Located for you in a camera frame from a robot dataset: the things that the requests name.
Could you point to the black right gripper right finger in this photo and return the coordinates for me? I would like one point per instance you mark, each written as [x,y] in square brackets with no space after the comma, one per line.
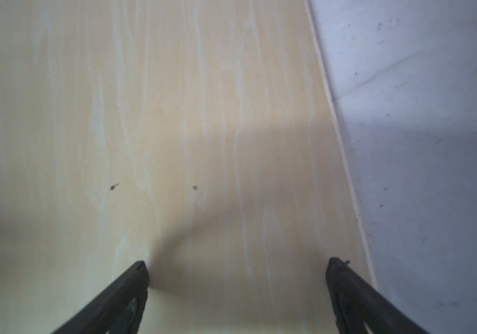
[360,308]

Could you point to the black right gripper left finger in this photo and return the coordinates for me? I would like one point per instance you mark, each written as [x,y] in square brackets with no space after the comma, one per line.
[117,309]

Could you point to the light plywood board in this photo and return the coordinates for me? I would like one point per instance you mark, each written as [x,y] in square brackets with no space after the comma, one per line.
[196,136]

